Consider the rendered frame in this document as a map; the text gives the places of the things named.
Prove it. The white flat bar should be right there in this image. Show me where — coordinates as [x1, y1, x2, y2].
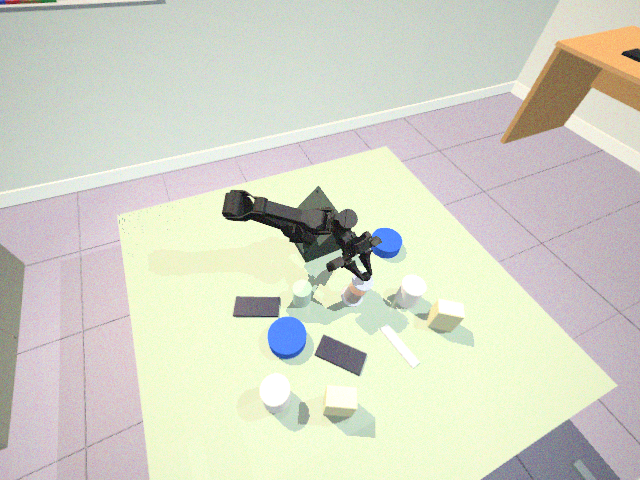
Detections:
[380, 324, 420, 368]

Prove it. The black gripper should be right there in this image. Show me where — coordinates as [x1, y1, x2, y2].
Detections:
[326, 230, 382, 281]

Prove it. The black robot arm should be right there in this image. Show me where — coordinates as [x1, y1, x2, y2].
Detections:
[222, 190, 373, 255]

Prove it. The blue cylinder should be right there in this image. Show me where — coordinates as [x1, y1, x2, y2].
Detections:
[268, 316, 306, 359]
[371, 228, 402, 258]

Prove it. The white cylinder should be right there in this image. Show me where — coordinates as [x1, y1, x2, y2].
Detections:
[395, 275, 426, 308]
[260, 374, 291, 413]

